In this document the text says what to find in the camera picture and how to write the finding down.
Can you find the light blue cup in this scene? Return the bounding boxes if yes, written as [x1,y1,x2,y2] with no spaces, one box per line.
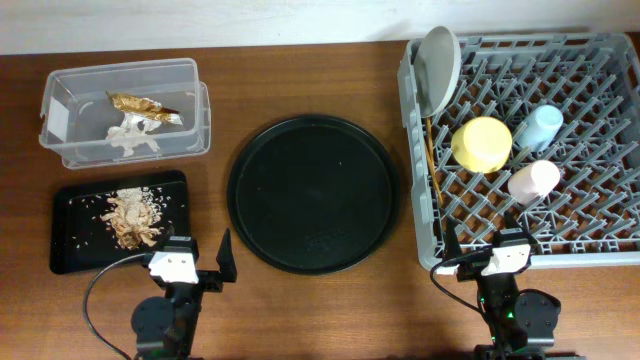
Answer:
[515,105,564,152]

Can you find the grey dishwasher rack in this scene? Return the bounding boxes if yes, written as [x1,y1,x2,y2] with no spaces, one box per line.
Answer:
[398,33,639,269]

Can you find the pink cup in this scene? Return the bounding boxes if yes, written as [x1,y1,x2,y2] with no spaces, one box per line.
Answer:
[507,160,561,205]

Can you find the nut shells and rice scraps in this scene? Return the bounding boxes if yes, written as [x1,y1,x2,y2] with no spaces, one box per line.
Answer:
[69,187,166,252]

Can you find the white tissue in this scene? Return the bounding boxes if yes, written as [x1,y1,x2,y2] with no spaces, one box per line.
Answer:
[106,113,162,157]

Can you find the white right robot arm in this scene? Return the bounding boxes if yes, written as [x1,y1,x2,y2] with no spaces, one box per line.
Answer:
[430,212,580,360]

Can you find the gold coffee sachet wrapper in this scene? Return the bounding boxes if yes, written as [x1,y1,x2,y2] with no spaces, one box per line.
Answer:
[106,93,183,125]

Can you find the clear plastic waste bin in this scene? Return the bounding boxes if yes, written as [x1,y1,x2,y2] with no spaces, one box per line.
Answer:
[39,58,212,169]

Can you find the black rectangular tray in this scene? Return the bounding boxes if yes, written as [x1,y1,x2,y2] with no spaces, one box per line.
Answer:
[49,170,191,275]

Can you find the yellow bowl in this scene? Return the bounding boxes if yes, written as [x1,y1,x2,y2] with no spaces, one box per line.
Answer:
[451,117,513,173]

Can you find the white label on bin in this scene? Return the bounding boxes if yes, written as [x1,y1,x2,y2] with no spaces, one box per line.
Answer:
[46,98,69,142]

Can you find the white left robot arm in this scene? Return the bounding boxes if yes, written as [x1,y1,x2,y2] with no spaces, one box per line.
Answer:
[82,230,238,359]

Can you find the round black serving tray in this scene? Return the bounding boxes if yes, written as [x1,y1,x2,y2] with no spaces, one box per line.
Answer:
[227,114,400,275]

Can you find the grey plate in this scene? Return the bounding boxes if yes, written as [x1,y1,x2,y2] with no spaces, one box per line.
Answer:
[413,26,461,118]

